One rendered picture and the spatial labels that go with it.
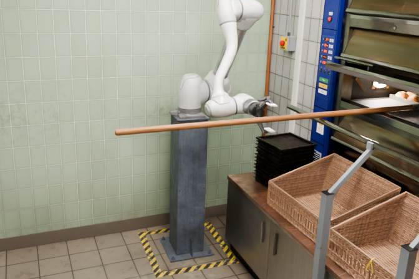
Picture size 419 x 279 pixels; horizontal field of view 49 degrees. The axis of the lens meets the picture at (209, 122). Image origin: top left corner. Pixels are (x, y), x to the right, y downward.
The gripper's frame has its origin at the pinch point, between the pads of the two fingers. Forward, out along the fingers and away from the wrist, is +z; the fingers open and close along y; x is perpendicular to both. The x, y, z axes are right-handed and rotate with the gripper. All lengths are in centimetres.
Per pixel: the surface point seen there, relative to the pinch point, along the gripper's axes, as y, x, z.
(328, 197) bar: 25, -7, 43
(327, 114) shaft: -0.7, -31.9, 1.8
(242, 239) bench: 96, -10, -43
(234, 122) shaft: -0.3, 22.5, 2.0
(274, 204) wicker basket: 58, -15, -16
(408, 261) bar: 28, -7, 91
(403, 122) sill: 1, -66, 21
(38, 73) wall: -5, 108, -117
